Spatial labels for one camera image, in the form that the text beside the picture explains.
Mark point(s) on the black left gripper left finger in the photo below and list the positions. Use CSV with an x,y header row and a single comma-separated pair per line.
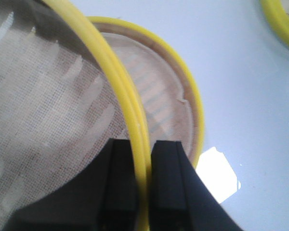
x,y
102,197

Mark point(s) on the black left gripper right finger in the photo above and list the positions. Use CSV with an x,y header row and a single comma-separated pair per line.
x,y
179,200

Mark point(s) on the white cloth liner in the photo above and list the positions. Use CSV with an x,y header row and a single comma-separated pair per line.
x,y
168,113
57,107

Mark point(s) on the bamboo steamer basket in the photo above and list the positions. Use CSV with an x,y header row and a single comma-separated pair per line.
x,y
130,104
146,37

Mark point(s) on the woven bamboo steamer lid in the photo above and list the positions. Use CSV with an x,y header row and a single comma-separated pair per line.
x,y
276,13

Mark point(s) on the white cloth liner left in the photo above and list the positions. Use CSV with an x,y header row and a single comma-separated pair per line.
x,y
57,107

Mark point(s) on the white cloth liner center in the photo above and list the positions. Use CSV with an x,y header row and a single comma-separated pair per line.
x,y
168,113

